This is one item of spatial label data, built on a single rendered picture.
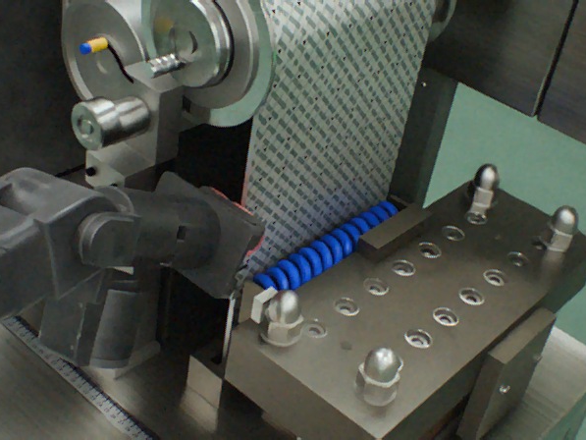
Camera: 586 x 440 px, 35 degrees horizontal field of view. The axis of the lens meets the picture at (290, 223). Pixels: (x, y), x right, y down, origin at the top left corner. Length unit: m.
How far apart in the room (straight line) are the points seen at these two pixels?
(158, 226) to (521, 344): 0.37
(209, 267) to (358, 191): 0.25
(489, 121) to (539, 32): 2.55
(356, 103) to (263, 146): 0.12
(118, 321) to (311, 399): 0.18
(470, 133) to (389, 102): 2.48
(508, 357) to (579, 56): 0.29
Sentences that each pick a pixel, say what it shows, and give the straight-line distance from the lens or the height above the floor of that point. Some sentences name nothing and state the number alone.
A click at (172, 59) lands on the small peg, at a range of 0.73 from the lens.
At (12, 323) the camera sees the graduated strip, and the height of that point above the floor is 0.90.
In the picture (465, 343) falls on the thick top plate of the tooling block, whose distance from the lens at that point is 0.83.
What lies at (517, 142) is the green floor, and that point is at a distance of 3.40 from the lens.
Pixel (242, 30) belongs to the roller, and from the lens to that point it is 0.70.
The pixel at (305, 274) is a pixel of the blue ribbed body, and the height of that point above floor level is 1.03.
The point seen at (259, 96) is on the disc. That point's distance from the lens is 0.71.
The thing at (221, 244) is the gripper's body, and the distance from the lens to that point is 0.72.
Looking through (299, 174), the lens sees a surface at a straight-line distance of 0.82.
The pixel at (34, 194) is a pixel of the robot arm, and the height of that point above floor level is 1.22.
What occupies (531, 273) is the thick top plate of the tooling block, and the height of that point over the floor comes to 1.03.
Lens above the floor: 1.57
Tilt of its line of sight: 36 degrees down
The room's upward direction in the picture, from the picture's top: 10 degrees clockwise
